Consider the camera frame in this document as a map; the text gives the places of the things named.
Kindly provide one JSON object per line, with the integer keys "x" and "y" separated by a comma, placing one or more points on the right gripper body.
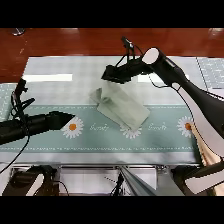
{"x": 128, "y": 70}

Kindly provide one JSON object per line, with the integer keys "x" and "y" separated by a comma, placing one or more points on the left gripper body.
{"x": 56, "y": 120}

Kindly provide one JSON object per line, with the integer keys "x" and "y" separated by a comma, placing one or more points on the pale green shirt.
{"x": 123, "y": 106}

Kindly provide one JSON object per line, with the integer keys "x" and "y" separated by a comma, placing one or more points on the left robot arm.
{"x": 20, "y": 127}

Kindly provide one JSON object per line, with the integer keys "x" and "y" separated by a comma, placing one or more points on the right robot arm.
{"x": 200, "y": 100}

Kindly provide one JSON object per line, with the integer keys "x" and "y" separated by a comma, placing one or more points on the beige garment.
{"x": 206, "y": 146}

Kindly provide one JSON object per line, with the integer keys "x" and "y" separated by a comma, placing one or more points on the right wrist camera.
{"x": 127, "y": 42}

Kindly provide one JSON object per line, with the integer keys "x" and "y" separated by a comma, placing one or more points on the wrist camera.
{"x": 127, "y": 42}
{"x": 19, "y": 87}

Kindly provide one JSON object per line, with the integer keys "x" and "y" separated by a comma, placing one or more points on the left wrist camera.
{"x": 19, "y": 87}

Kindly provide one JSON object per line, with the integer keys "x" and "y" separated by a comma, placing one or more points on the silver frame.
{"x": 140, "y": 181}

